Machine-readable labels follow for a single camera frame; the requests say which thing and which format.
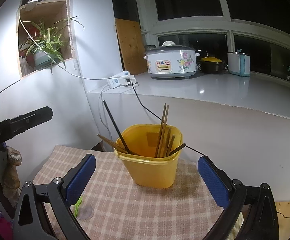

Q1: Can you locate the pink plaid cloth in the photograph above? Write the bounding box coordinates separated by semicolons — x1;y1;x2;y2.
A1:
31;144;243;240

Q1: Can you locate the white lamp cable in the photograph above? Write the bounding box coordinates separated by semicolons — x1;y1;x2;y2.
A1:
16;10;110;80

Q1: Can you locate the black pot with yellow lid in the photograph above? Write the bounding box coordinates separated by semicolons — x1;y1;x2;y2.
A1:
197;56;227;75

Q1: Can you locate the white and teal appliance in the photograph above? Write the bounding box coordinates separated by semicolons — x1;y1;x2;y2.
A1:
227;48;251;77

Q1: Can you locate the wooden cutting board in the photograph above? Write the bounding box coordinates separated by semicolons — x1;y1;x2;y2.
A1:
115;18;148;75

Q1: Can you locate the green plastic spoon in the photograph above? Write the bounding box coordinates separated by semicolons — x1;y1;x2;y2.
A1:
73;195;83;218

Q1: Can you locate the wooden wall niche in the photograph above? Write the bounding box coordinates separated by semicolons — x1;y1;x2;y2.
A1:
16;0;75;80

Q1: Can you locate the long black chopstick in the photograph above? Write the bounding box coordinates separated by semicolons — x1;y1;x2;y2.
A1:
103;100;130;154

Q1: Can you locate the white floral rice cooker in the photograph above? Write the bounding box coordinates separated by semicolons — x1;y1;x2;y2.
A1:
143;40;201;80

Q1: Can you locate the white beaded cord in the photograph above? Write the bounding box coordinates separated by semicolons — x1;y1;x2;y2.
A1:
70;0;78;72

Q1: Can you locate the dark grey chopstick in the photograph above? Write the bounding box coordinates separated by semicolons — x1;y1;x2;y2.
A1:
169;143;187;156

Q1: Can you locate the white power strip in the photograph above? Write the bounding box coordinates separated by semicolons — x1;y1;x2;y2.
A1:
106;71;137;90

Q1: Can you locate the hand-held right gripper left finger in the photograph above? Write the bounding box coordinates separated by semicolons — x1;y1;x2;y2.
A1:
12;153;97;240

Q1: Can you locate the white power cable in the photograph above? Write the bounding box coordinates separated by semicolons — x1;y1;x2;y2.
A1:
98;84;113;140

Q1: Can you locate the person's left hand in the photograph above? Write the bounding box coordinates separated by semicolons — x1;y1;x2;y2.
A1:
3;146;23;198

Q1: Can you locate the potted spider plant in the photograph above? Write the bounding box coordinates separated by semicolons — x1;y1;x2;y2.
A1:
20;16;85;74

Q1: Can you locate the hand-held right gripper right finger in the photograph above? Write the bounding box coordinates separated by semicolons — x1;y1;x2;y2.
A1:
197;156;280;240

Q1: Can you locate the yellow plastic utensil holder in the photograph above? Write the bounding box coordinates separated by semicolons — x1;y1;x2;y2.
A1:
113;123;184;190

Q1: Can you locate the thin dark cable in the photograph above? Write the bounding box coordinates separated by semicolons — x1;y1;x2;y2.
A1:
0;79;22;97

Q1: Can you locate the clear plastic spoon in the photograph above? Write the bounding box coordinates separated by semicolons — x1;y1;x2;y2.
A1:
78;206;94;220

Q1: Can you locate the white window frame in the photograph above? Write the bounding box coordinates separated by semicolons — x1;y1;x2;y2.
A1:
132;0;290;90

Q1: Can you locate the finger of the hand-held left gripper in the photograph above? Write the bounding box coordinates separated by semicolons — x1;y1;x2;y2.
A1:
9;106;53;139

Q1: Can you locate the black power cable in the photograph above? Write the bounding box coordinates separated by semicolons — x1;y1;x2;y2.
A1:
131;81;207;157

